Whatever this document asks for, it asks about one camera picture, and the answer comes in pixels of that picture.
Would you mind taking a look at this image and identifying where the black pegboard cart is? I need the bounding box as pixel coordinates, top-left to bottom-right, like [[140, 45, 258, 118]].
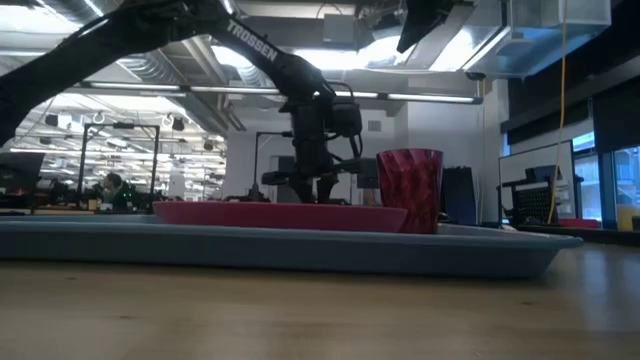
[[497, 165, 564, 227]]

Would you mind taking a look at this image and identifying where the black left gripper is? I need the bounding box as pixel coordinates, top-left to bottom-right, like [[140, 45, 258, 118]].
[[262, 96, 367, 205]]

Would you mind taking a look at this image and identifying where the seated person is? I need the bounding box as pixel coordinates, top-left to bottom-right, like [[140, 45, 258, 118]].
[[99, 172, 132, 212]]

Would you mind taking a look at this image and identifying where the long linear ceiling light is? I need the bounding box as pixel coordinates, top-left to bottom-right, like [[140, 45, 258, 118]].
[[74, 79, 484, 105]]

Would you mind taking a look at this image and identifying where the white board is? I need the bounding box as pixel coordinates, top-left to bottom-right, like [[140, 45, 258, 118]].
[[498, 140, 576, 226]]

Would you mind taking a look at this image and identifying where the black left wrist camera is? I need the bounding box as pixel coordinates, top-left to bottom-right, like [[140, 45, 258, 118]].
[[327, 96, 364, 140]]

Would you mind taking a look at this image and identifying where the black wall screen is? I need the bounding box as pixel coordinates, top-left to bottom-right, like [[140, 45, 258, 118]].
[[357, 158, 381, 191]]

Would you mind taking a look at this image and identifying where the pink red plate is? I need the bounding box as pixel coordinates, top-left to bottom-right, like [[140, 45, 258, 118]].
[[152, 200, 409, 234]]

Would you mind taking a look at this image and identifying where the yellow seat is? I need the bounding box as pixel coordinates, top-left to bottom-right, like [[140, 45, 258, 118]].
[[616, 206, 640, 233]]

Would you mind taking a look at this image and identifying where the red seat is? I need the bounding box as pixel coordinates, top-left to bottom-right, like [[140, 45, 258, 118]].
[[558, 217, 602, 230]]

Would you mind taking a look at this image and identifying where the grey ceiling box unit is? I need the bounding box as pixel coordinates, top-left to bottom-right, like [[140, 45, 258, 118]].
[[322, 13, 357, 46]]

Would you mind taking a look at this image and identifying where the yellow extension cable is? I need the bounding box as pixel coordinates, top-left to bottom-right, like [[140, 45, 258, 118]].
[[546, 0, 569, 226]]

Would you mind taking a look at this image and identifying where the black upright panel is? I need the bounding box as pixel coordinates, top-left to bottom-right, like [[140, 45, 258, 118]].
[[439, 166, 480, 226]]

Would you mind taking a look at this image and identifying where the large silver air duct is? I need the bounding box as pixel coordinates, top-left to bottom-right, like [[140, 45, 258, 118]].
[[462, 0, 614, 81]]

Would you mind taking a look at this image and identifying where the dark red faceted cup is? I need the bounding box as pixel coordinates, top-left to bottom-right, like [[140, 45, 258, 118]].
[[375, 148, 445, 235]]

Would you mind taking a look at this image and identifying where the black camera stand frame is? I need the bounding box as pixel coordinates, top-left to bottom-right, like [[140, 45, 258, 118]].
[[77, 122, 161, 204], [253, 130, 296, 201]]

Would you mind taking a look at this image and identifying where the blue plastic tray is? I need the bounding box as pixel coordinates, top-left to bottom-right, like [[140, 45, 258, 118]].
[[0, 213, 585, 280]]

